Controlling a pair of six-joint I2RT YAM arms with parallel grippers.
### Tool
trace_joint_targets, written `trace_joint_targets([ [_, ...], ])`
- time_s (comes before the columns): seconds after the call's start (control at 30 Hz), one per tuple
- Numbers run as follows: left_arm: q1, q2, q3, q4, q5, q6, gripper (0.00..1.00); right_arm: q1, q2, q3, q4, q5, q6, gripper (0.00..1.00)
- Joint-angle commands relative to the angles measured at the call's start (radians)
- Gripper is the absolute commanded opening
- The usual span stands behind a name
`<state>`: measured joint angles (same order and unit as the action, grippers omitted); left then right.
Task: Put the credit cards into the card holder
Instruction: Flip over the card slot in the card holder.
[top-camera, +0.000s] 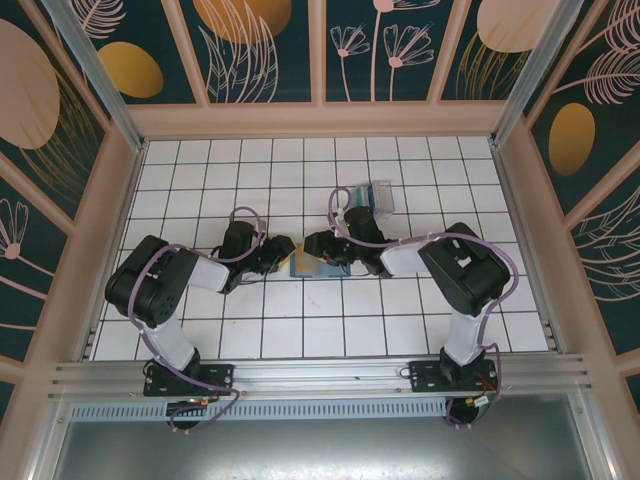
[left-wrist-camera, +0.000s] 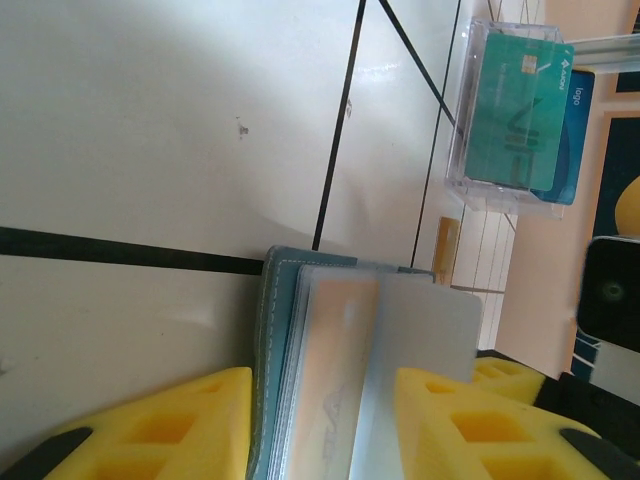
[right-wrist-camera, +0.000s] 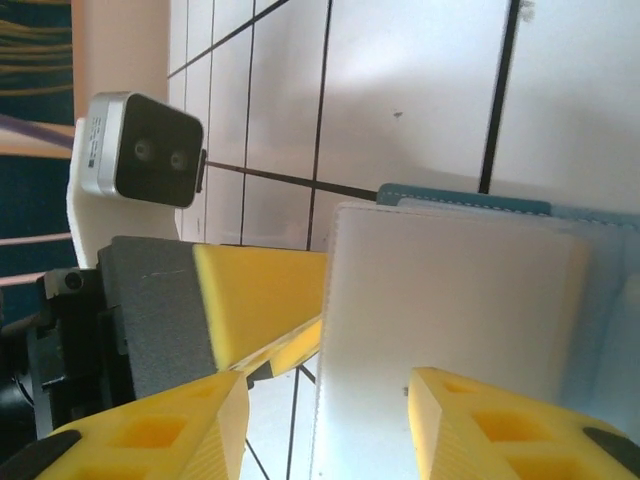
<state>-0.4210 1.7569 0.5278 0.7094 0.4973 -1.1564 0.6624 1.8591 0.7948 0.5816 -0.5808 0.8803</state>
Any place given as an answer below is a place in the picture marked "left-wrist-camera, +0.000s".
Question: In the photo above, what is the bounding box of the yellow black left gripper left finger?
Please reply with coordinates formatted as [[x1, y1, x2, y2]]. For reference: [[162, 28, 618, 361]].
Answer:
[[0, 367, 254, 480]]

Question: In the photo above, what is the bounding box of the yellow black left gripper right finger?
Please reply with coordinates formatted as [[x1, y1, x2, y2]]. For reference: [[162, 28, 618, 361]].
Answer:
[[394, 367, 640, 480]]

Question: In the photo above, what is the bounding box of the pale grey credit card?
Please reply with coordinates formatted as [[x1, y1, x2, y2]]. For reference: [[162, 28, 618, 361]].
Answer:
[[349, 276, 484, 480]]

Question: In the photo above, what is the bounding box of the blue leather card holder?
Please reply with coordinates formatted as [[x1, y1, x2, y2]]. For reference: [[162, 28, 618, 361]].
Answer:
[[248, 244, 437, 480]]

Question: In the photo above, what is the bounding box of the gold credit card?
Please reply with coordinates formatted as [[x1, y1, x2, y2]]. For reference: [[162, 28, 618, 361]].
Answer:
[[435, 216, 462, 290]]

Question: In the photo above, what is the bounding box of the pale peach credit card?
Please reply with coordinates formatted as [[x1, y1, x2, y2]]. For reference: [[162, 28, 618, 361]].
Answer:
[[294, 277, 382, 480]]

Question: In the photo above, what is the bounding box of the blue credit card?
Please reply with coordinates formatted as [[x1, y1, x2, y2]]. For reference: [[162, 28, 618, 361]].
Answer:
[[529, 68, 597, 207]]

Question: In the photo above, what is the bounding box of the teal credit card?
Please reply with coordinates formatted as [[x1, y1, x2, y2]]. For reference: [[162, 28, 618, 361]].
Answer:
[[463, 31, 576, 193]]

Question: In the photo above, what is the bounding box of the clear acrylic card box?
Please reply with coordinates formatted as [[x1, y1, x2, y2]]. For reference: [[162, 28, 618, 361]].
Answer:
[[443, 15, 577, 223]]

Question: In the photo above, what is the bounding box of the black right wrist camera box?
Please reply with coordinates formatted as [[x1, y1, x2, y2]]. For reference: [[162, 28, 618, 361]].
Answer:
[[574, 234, 640, 372]]

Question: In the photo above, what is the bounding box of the aluminium frame post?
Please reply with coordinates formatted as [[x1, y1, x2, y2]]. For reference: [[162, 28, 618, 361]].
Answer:
[[569, 31, 640, 77]]

